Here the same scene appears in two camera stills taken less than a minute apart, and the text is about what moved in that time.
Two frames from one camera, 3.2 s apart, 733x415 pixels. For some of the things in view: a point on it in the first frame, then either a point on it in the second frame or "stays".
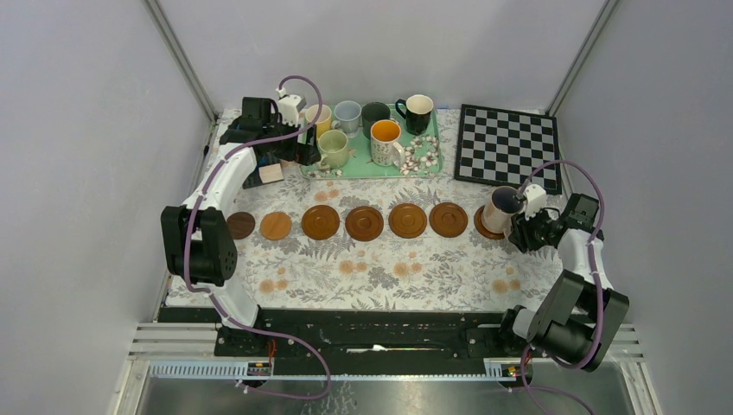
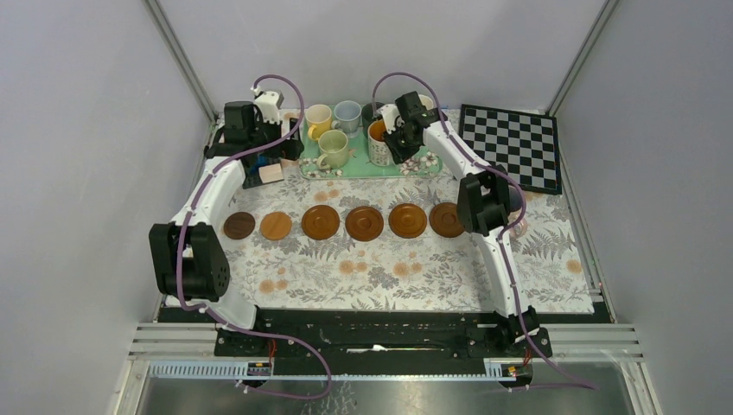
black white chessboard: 503,147 stays
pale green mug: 334,145 stays
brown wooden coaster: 364,223 stays
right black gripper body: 532,233 -> 403,148
